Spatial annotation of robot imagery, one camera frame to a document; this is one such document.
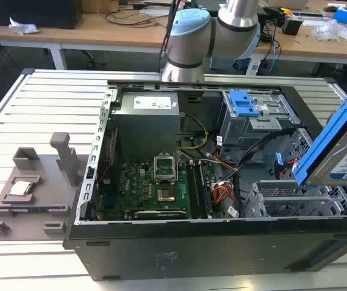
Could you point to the silver metal disk bay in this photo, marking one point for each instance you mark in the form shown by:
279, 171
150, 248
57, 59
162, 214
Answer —
294, 201

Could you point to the black open PC case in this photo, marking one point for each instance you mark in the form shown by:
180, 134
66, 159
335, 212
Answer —
191, 251

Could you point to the grey metal drive cage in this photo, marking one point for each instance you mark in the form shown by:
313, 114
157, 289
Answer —
236, 130

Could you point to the clear plastic bag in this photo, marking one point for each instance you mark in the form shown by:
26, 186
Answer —
327, 30

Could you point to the metal locking lever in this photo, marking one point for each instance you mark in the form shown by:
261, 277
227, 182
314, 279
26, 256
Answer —
181, 155

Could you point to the grey power supply unit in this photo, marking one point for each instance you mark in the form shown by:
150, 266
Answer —
146, 127

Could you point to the large black box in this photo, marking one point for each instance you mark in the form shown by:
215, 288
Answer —
31, 13

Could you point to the CPU socket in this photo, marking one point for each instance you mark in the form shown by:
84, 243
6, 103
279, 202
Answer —
166, 194

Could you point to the small black box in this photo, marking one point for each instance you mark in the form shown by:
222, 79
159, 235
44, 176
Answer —
292, 26

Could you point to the silver CPU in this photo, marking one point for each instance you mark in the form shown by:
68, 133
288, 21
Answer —
20, 188

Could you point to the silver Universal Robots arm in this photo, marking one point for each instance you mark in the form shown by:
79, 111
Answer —
188, 45

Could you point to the black RAM slot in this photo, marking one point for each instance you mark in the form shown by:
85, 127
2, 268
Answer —
193, 191

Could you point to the grey parts rack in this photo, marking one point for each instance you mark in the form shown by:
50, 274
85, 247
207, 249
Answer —
49, 182

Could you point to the wooden desk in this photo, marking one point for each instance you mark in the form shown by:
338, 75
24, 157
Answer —
312, 47
85, 33

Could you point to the black graphics card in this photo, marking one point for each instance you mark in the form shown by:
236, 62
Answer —
161, 214

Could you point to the crumpled white paper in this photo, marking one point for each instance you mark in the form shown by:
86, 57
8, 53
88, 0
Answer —
21, 27

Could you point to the green motherboard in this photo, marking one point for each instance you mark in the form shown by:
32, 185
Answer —
134, 182

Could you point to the hard disk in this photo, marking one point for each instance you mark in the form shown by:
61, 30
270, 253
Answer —
342, 157

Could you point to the RAM stick in slot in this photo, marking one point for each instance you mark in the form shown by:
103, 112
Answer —
205, 191

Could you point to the blue plastic drive latch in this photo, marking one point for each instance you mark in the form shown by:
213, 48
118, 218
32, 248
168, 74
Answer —
244, 104

